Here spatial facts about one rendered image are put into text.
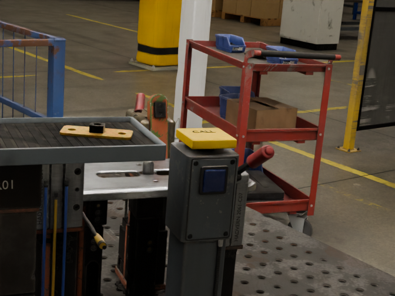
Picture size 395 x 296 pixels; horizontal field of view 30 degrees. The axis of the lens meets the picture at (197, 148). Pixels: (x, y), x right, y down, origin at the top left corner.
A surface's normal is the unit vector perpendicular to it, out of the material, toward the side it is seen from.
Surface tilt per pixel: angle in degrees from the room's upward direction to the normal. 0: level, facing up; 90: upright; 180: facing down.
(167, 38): 90
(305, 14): 90
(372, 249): 0
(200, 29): 90
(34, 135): 0
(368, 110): 88
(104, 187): 0
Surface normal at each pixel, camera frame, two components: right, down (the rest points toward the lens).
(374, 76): 0.65, 0.25
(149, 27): -0.77, 0.11
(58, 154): 0.36, 0.27
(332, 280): 0.08, -0.96
